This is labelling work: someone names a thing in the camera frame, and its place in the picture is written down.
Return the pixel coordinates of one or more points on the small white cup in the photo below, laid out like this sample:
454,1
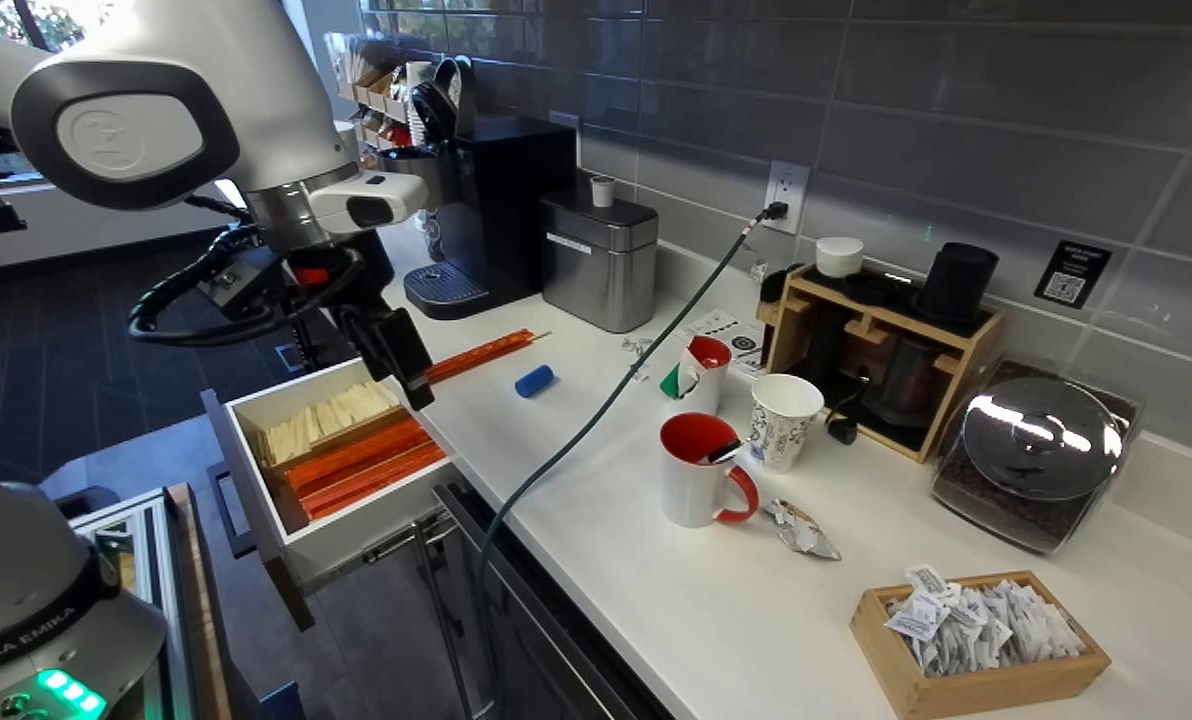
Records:
839,259

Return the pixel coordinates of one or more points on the white drawer dark wood front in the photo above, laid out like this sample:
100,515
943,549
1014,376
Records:
359,527

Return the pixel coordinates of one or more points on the black wall label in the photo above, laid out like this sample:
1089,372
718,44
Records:
1068,272

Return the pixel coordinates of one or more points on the black canister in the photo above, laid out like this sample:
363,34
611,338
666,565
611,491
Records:
959,283

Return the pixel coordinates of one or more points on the white sugar packets pile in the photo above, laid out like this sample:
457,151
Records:
990,626

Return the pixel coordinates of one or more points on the black Keurig coffee machine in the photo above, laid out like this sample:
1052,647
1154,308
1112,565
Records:
508,202

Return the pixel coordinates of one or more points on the wooden stirrers stack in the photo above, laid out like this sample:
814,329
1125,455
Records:
308,424

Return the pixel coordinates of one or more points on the long orange packet strip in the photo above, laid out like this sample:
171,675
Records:
483,356

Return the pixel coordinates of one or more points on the small blue block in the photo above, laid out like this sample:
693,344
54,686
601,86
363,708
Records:
533,382

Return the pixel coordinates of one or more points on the dark lower cabinet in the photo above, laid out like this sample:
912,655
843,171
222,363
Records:
543,641

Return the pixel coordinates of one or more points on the white mug red inside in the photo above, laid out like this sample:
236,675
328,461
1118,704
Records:
688,482

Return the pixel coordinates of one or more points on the white patterned mug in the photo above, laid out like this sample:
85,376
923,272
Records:
781,424

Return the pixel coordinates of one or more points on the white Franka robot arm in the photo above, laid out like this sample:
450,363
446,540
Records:
158,81

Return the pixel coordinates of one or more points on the stainless steel box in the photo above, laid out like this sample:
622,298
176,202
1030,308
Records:
601,264

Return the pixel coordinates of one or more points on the background snack shelf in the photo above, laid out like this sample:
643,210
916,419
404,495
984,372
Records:
382,95

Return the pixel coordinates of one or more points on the wrist mounted camera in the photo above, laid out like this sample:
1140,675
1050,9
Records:
371,202

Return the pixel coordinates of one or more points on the orange packets stack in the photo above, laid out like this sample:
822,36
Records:
359,466

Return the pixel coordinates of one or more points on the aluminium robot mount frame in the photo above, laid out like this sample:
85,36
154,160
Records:
142,563

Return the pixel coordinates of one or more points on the metal utensil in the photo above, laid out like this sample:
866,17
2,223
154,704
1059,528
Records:
803,527

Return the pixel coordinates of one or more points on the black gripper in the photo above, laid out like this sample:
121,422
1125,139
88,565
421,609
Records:
350,286

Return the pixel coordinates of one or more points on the small white bottle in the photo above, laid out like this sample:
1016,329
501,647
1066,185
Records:
601,192

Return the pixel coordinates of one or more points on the small red green white mug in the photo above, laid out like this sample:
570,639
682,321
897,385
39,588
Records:
700,382

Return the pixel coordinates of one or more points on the wooden packet box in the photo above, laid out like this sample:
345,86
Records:
971,695

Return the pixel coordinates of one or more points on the wooden organizer rack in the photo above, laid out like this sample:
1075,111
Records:
948,382

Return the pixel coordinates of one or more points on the white wall outlet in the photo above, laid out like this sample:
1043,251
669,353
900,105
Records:
786,185

